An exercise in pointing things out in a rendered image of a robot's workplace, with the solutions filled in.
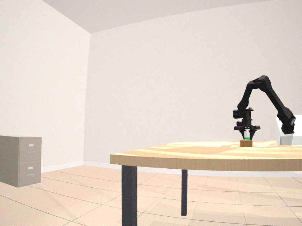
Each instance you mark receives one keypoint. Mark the orange square block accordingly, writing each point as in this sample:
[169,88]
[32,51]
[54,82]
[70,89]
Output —
[246,143]

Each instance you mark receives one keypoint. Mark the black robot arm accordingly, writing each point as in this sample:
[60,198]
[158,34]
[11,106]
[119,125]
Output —
[263,83]

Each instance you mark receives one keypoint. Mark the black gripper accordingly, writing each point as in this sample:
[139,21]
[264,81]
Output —
[247,125]

